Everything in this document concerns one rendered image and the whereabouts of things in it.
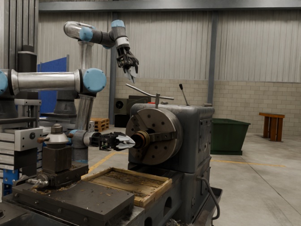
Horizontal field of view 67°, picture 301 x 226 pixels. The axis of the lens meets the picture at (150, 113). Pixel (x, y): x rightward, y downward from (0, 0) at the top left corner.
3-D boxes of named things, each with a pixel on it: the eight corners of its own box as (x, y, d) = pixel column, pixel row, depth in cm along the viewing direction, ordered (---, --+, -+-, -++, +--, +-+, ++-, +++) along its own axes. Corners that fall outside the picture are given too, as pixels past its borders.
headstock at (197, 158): (159, 147, 205) (161, 103, 203) (213, 154, 184) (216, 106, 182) (123, 161, 152) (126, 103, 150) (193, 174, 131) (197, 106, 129)
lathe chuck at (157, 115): (130, 154, 142) (136, 104, 139) (177, 167, 128) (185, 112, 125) (122, 157, 134) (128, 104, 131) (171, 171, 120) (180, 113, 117)
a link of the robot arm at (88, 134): (93, 144, 116) (94, 128, 116) (101, 145, 114) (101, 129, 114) (83, 147, 110) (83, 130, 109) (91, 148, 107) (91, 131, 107)
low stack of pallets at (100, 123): (90, 127, 1003) (91, 117, 1000) (109, 128, 995) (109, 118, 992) (79, 130, 878) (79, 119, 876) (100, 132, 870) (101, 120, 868)
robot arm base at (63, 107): (48, 113, 154) (49, 98, 154) (62, 112, 169) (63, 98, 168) (67, 114, 150) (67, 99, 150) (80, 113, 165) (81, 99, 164)
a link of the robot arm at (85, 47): (70, 99, 167) (72, 23, 165) (90, 99, 177) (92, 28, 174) (77, 99, 158) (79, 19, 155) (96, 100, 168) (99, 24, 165)
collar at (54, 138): (57, 139, 84) (58, 131, 84) (73, 141, 80) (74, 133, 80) (38, 142, 77) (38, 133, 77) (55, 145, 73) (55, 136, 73)
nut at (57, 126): (57, 132, 81) (57, 122, 81) (65, 133, 79) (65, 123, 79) (48, 133, 78) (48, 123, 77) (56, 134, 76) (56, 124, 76)
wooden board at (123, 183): (111, 173, 127) (111, 166, 126) (171, 186, 111) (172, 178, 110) (70, 191, 100) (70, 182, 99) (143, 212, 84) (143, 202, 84)
